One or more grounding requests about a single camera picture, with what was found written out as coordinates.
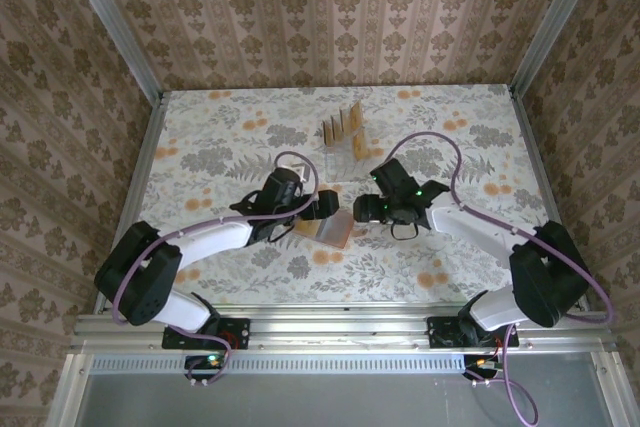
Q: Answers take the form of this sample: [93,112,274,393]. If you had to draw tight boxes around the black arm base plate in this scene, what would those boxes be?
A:
[426,315,520,350]
[161,317,251,351]

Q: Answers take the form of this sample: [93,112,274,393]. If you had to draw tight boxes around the aluminium frame post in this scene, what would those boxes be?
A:
[508,0,610,98]
[55,0,166,104]

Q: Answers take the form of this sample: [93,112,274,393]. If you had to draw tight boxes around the wide aluminium mounting rail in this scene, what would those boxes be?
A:
[69,302,615,354]

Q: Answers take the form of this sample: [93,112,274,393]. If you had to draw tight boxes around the grey slotted cable duct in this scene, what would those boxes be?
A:
[89,352,469,374]

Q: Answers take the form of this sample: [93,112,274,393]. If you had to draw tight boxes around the aluminium table edge rail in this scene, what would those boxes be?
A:
[122,91,169,233]
[508,88,590,312]

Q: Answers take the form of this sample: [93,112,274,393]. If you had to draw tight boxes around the aluminium lower frame bar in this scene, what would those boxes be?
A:
[589,350,635,427]
[45,352,94,427]

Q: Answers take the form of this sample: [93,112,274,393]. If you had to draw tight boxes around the grey metal bench panel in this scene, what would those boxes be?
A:
[74,371,619,427]

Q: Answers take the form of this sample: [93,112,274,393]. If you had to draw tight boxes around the thin black loop cable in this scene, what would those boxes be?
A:
[267,224,296,244]
[389,220,420,242]

